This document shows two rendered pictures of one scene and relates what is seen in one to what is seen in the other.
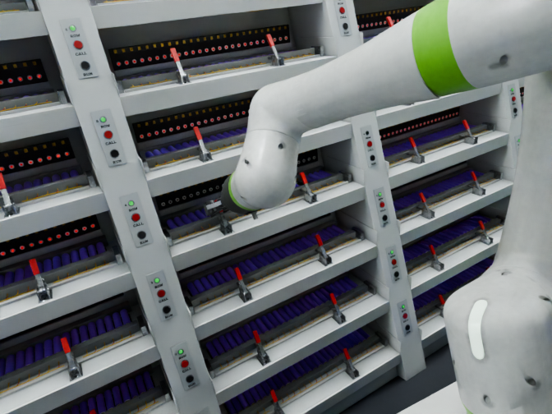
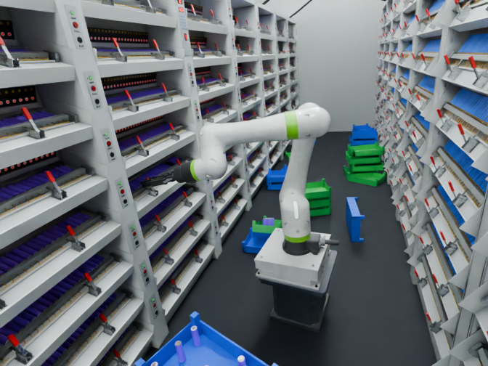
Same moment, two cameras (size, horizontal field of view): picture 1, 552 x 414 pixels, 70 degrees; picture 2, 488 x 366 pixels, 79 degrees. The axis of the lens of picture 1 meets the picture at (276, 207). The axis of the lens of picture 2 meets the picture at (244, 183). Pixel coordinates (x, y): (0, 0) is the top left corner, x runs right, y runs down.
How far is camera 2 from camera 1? 0.82 m
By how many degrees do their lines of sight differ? 44
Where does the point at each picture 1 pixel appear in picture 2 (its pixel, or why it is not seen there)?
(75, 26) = (91, 77)
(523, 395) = (306, 226)
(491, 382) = (299, 224)
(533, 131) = (298, 149)
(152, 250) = (129, 210)
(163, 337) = (136, 258)
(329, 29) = (186, 83)
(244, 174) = (213, 165)
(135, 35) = not seen: hidden behind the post
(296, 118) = (230, 141)
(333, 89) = (252, 133)
